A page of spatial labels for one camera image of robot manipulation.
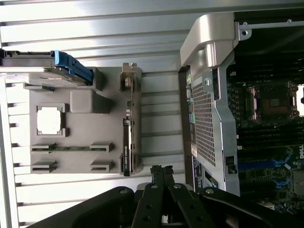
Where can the grey plastic parts rack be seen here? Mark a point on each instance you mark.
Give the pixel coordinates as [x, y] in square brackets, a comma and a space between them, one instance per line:
[95, 128]

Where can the green RAM stick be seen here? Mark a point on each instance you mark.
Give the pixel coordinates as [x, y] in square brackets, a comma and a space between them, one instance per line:
[71, 149]

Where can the silver CPU chip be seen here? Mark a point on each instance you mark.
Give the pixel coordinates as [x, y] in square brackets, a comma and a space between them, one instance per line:
[50, 122]

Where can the blue expansion slot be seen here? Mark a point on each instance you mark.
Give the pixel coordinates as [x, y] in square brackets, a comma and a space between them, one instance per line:
[256, 165]

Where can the metal socket cover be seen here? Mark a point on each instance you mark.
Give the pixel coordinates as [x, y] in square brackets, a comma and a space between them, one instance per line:
[300, 99]

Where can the CPU socket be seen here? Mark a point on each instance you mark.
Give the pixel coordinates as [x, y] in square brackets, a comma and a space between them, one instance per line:
[273, 102]

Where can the green motherboard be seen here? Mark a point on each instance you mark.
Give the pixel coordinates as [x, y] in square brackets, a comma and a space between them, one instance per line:
[251, 175]

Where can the open grey PC case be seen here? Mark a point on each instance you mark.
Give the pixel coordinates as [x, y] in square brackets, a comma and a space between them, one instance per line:
[206, 118]

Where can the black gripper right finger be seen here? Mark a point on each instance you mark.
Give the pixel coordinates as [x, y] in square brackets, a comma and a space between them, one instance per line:
[187, 209]

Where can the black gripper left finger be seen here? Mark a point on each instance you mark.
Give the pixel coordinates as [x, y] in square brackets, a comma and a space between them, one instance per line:
[147, 209]

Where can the hard disk in blue caddy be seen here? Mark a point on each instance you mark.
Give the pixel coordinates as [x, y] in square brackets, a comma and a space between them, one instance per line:
[66, 64]

